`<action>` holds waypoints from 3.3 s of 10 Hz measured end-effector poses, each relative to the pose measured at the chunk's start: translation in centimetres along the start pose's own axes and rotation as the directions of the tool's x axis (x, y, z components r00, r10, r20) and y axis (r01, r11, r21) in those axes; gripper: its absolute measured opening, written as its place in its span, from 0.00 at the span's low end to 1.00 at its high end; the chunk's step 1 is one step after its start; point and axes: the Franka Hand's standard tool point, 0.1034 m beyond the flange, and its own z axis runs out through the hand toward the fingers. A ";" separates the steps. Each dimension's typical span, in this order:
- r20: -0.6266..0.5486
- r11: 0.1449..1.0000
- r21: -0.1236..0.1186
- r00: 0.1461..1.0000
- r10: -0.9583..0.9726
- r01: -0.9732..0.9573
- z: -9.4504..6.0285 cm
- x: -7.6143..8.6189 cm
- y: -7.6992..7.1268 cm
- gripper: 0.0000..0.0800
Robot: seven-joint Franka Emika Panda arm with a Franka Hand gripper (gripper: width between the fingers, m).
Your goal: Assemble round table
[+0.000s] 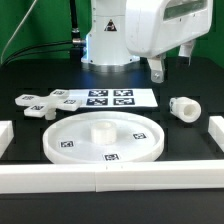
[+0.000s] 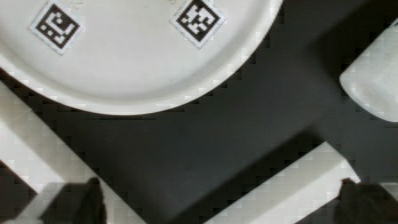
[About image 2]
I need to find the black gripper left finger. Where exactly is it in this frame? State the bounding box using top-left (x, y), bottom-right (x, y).
top-left (40, 178), bottom-right (107, 224)

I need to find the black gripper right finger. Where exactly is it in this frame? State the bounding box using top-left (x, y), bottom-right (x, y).
top-left (335, 179), bottom-right (398, 224)

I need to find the white cylindrical table leg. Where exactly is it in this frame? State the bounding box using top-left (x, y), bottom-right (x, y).
top-left (340, 19), bottom-right (398, 122)

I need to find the white round table top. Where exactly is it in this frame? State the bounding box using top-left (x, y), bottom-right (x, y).
top-left (0, 0), bottom-right (285, 115)

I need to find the white left fence block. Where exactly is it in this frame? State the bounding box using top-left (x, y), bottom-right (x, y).
top-left (205, 142), bottom-right (362, 224)

